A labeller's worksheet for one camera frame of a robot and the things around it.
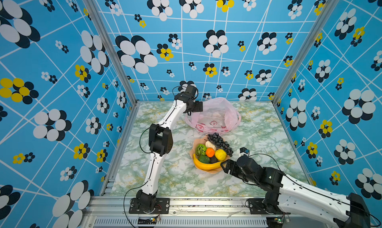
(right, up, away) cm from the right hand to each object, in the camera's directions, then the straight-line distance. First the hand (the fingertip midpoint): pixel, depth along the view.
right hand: (226, 166), depth 77 cm
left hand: (-14, +32, +22) cm, 42 cm away
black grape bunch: (-2, +10, +10) cm, 14 cm away
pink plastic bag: (+2, +27, +35) cm, 44 cm away
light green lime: (-11, +2, +5) cm, 13 cm away
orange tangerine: (-8, +6, +5) cm, 11 cm away
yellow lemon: (-2, +4, +7) cm, 8 cm away
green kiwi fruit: (-13, +7, +8) cm, 17 cm away
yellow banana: (-10, -1, +2) cm, 11 cm away
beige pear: (-8, +9, +12) cm, 17 cm away
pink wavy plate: (-12, +11, +16) cm, 23 cm away
